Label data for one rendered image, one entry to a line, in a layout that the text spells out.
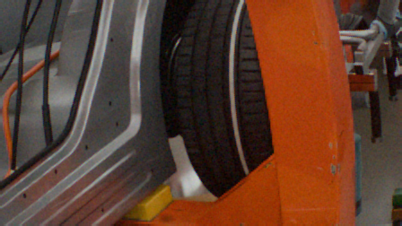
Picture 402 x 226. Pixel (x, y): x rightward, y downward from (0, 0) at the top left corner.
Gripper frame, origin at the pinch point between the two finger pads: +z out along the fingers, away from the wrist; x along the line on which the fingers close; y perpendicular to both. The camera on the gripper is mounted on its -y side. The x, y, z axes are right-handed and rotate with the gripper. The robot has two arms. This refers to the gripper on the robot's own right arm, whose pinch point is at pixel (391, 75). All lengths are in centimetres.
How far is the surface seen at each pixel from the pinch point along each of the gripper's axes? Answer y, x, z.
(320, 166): 2, -7, 70
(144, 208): -11, -55, 69
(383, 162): -83, -32, -109
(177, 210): -15, -51, 61
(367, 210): -83, -28, -57
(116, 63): 25, -57, 64
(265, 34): 31, -15, 70
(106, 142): 10, -57, 74
